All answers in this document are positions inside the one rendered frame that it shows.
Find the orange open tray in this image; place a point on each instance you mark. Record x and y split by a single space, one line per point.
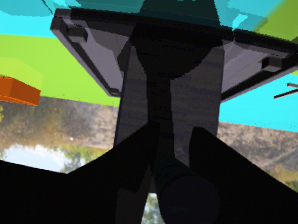
18 92

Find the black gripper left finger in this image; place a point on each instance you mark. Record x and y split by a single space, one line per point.
112 189

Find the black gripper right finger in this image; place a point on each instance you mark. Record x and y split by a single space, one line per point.
247 194

